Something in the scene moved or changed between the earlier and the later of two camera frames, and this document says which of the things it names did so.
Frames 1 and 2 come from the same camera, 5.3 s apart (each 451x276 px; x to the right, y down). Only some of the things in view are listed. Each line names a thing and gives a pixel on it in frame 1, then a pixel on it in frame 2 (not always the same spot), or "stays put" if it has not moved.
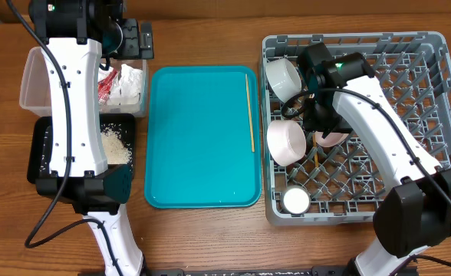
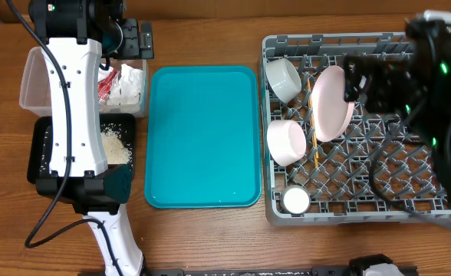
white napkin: (128, 87) stays put
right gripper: (319, 116) to (353, 79)
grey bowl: (283, 78) stays put
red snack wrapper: (105, 86) stays put
